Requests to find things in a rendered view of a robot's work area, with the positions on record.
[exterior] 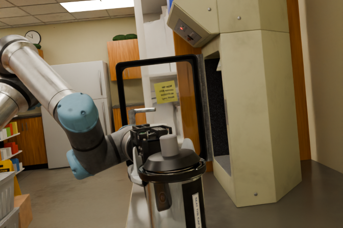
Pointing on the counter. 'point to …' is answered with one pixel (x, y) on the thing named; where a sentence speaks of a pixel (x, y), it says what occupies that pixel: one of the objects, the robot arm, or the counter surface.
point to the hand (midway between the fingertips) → (173, 179)
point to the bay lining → (216, 107)
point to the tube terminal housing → (254, 84)
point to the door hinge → (205, 107)
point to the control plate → (187, 32)
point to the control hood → (196, 17)
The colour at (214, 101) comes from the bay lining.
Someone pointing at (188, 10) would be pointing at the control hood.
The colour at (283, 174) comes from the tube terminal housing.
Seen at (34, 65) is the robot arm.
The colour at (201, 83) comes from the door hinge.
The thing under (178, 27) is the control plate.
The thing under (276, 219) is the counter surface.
